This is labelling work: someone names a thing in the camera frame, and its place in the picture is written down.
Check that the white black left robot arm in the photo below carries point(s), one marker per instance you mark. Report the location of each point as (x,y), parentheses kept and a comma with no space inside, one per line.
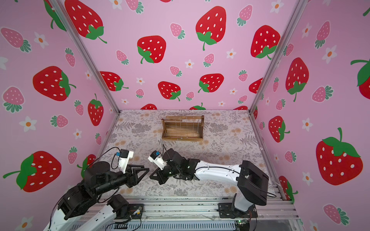
(98,180)

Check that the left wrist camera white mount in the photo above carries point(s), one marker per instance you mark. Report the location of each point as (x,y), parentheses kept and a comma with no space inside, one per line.
(123,158)

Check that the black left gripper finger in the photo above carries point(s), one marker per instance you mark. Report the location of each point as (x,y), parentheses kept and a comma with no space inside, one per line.
(139,174)
(131,167)

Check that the aluminium corner frame post left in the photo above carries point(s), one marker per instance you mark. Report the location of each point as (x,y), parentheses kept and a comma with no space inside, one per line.
(63,16)

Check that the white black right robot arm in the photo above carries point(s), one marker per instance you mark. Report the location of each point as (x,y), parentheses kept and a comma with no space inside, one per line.
(251,181)

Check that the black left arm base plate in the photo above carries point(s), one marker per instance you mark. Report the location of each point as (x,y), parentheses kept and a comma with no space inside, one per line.
(123,211)

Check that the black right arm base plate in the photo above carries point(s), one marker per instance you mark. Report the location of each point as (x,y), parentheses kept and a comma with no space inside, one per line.
(226,210)

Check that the aluminium corner frame post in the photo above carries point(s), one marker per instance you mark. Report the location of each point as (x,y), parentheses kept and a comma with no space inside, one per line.
(285,37)
(63,16)

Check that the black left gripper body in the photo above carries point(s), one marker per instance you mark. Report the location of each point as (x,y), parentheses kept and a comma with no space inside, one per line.
(129,181)

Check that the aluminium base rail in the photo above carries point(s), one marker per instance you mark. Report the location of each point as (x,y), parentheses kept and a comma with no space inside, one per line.
(195,214)

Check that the wooden jewelry display stand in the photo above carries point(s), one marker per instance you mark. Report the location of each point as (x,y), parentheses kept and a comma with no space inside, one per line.
(183,128)

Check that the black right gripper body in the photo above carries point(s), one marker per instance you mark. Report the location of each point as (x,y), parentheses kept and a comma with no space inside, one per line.
(168,169)

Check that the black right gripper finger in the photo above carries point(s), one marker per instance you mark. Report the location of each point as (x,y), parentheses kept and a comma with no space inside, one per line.
(164,180)
(157,174)

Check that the aluminium corner frame post right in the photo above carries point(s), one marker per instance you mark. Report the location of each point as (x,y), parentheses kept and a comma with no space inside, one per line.
(285,37)

